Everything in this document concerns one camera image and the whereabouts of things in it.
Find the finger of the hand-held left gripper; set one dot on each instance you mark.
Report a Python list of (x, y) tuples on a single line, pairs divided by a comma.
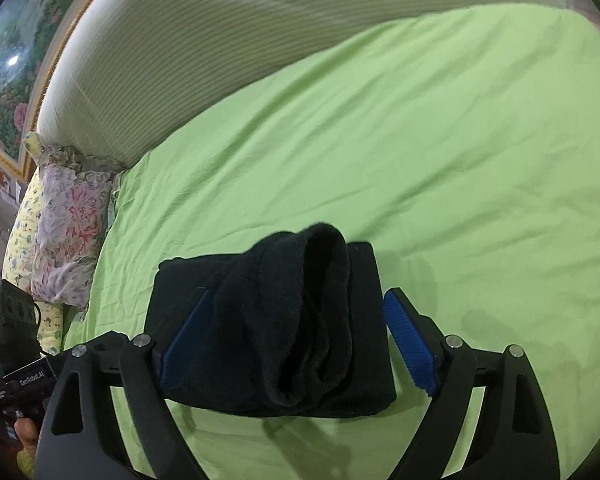
[(111, 346)]

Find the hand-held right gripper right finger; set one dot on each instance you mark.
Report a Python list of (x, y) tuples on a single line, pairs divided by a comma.
[(410, 340)]

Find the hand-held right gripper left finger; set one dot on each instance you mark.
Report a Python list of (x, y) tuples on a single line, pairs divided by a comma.
[(180, 355)]

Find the black pants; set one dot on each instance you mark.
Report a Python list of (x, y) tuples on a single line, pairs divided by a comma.
[(280, 320)]

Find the person's left hand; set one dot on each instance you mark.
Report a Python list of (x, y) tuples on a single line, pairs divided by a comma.
[(26, 432)]

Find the black power strip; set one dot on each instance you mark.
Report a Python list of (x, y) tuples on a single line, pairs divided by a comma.
[(10, 315)]

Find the floral pillow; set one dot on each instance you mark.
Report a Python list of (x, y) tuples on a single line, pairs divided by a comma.
[(70, 220)]

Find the yellow patterned pillow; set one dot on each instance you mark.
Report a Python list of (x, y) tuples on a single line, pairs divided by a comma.
[(22, 230)]

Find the green bed sheet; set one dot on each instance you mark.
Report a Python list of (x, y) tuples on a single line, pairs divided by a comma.
[(380, 160)]

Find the gold framed floral painting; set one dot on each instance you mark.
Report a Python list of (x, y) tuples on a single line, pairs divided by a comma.
[(25, 85)]

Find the white striped headboard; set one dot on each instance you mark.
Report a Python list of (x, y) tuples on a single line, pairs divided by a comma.
[(230, 45)]

